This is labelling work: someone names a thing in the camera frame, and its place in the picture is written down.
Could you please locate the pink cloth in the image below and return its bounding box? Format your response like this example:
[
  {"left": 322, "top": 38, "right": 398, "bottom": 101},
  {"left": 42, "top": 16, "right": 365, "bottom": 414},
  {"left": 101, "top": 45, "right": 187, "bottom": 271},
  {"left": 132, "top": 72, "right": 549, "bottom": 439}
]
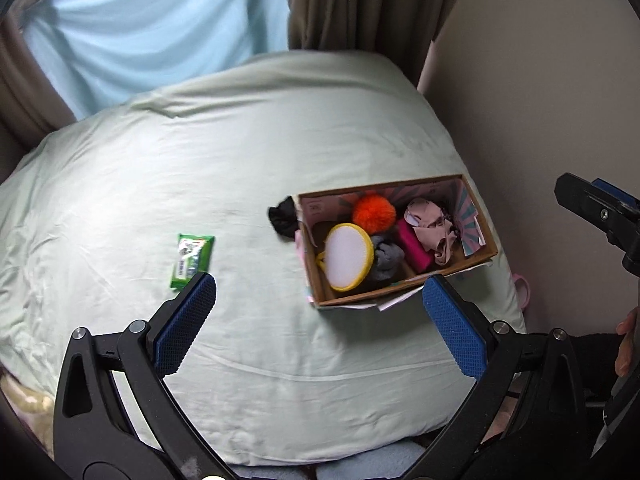
[{"left": 404, "top": 197, "right": 457, "bottom": 266}]

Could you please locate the green wet wipes pack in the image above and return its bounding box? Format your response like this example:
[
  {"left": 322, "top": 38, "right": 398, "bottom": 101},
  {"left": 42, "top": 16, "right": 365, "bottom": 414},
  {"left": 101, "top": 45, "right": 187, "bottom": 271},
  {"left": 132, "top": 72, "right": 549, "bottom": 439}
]
[{"left": 169, "top": 233, "right": 215, "bottom": 290}]

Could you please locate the yellow rimmed white mesh pouch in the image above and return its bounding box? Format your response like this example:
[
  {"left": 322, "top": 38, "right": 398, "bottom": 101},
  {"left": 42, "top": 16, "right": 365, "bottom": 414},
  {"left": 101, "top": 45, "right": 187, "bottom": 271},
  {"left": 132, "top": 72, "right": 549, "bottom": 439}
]
[{"left": 316, "top": 223, "right": 374, "bottom": 292}]

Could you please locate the orange fluffy pom-pom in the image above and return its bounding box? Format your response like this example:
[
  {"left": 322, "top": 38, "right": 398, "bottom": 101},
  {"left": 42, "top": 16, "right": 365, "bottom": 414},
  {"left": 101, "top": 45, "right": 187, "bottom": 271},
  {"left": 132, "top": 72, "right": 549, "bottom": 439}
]
[{"left": 352, "top": 193, "right": 396, "bottom": 235}]

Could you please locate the black scrunchie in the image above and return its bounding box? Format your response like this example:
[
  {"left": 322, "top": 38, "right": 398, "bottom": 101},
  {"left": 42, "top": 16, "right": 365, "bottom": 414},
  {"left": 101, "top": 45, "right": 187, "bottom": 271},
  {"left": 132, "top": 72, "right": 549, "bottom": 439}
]
[{"left": 267, "top": 196, "right": 298, "bottom": 240}]

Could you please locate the person's right hand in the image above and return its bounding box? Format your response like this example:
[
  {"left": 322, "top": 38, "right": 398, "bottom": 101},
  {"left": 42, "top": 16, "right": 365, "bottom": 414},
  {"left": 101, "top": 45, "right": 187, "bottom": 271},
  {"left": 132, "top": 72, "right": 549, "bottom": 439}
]
[{"left": 615, "top": 307, "right": 639, "bottom": 378}]

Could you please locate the floral patterned blanket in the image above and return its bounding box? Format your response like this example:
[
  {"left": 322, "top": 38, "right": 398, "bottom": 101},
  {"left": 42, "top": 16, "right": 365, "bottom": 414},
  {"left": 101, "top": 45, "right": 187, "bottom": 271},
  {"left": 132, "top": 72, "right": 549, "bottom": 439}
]
[{"left": 1, "top": 372, "right": 54, "bottom": 457}]

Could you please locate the magenta cloth item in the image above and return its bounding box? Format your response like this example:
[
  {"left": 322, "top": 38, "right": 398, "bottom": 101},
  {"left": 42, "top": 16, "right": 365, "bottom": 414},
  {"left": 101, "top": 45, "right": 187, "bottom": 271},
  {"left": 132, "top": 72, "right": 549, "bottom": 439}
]
[{"left": 396, "top": 219, "right": 434, "bottom": 274}]

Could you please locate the grey crumpled cloth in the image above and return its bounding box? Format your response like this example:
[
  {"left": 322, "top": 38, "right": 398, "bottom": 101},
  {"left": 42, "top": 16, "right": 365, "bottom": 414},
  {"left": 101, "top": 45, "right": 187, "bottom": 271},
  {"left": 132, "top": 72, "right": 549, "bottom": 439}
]
[{"left": 367, "top": 235, "right": 405, "bottom": 282}]

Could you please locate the cardboard box with pink pattern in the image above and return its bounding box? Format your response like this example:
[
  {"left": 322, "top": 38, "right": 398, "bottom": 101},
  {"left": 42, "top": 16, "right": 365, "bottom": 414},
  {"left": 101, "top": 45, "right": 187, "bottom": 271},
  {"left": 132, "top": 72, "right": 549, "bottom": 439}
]
[{"left": 296, "top": 174, "right": 498, "bottom": 309}]

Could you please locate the pale green bed sheet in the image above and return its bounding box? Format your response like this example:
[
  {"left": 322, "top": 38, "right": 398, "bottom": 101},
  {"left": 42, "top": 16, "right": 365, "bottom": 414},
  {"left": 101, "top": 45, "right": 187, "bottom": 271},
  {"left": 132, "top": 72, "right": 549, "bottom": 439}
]
[{"left": 1, "top": 52, "right": 472, "bottom": 466}]

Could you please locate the brown right curtain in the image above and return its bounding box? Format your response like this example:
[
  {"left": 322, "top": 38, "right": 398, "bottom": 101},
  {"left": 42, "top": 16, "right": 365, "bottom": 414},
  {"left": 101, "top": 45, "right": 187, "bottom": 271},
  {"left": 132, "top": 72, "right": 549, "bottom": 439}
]
[{"left": 288, "top": 0, "right": 457, "bottom": 84}]

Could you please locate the brown curtain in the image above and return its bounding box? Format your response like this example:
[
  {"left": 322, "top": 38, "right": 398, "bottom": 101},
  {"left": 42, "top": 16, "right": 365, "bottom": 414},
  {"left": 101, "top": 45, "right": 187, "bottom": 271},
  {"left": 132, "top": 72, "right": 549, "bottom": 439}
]
[
  {"left": 288, "top": 0, "right": 457, "bottom": 84},
  {"left": 1, "top": 11, "right": 76, "bottom": 148}
]

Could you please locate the brown left curtain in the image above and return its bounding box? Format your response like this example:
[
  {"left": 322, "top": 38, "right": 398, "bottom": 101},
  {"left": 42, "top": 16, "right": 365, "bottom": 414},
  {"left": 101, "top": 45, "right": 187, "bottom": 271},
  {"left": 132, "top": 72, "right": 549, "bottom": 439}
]
[{"left": 1, "top": 11, "right": 76, "bottom": 148}]

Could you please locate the light blue hanging cloth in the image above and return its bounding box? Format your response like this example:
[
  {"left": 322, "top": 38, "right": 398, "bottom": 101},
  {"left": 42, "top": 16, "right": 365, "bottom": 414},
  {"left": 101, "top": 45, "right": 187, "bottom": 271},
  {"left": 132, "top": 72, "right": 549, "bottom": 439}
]
[{"left": 23, "top": 0, "right": 288, "bottom": 119}]

